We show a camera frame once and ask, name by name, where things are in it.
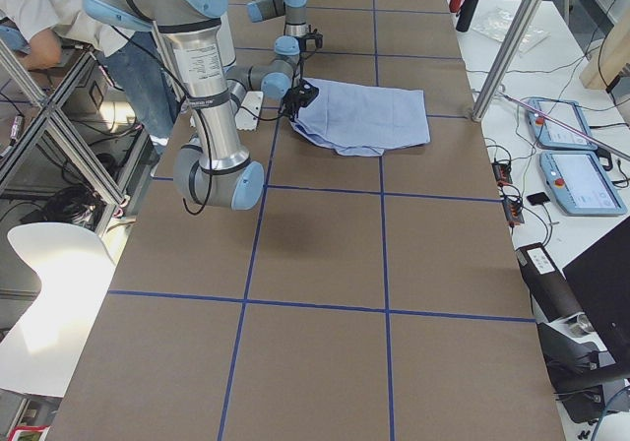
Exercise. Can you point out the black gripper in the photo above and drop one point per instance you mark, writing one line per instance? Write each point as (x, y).
(295, 102)
(312, 42)

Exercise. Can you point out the blue striped button shirt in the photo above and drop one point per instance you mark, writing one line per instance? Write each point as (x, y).
(360, 121)

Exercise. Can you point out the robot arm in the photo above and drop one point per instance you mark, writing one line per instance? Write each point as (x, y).
(214, 168)
(295, 20)

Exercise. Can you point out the black water bottle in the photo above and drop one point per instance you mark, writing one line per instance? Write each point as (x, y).
(466, 15)

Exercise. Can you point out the upper blue teach pendant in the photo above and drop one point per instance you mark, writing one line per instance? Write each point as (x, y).
(549, 135)

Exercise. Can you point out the blue teach pendant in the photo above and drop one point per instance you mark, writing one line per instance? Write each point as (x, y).
(549, 135)
(579, 184)

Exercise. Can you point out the standing person blue jeans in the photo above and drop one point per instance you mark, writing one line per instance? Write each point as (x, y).
(128, 56)

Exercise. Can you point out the reacher grabber stick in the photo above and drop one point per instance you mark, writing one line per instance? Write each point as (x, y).
(564, 125)

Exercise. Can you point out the white chair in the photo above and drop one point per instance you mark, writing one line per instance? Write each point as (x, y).
(41, 352)

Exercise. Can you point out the lower blue teach pendant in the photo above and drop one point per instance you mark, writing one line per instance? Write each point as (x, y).
(579, 184)

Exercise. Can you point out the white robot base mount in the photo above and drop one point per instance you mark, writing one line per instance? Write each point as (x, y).
(199, 66)

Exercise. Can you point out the aluminium frame post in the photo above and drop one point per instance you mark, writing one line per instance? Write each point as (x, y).
(507, 51)

